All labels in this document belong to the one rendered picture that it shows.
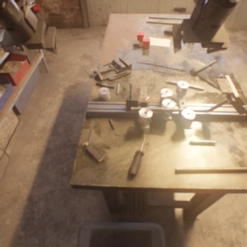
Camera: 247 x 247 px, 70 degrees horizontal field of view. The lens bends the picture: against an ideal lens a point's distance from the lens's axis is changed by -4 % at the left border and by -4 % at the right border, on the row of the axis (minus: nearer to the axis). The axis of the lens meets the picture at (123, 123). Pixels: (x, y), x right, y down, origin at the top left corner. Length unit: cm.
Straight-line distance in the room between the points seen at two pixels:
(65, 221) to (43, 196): 28
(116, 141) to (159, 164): 19
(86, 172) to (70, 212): 93
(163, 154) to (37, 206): 122
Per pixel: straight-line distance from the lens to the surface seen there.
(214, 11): 44
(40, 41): 53
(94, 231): 125
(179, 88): 85
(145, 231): 124
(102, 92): 86
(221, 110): 89
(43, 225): 163
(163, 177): 67
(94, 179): 66
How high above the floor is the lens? 149
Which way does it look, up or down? 51 degrees down
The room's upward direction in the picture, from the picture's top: 2 degrees counter-clockwise
